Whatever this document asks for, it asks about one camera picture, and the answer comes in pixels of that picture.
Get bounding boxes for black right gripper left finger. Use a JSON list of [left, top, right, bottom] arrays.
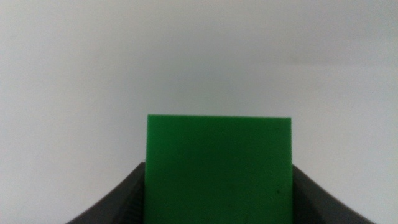
[[65, 161, 146, 224]]

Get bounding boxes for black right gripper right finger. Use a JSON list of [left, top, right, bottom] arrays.
[[292, 164, 376, 224]]

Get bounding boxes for green cube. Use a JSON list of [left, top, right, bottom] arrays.
[[143, 114, 294, 224]]

